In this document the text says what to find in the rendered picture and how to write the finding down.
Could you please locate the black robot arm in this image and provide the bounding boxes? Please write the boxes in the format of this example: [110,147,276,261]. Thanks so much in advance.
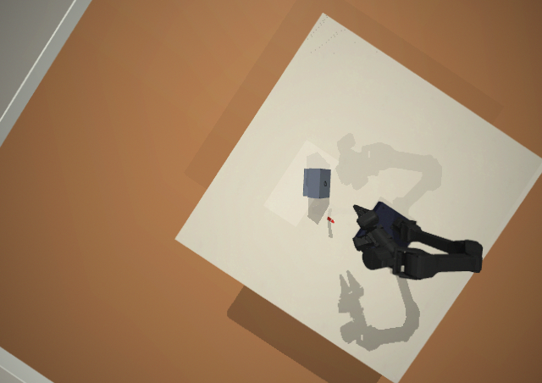
[352,217,483,280]

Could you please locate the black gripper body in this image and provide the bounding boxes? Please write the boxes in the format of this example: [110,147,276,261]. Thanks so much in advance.
[357,210,394,247]

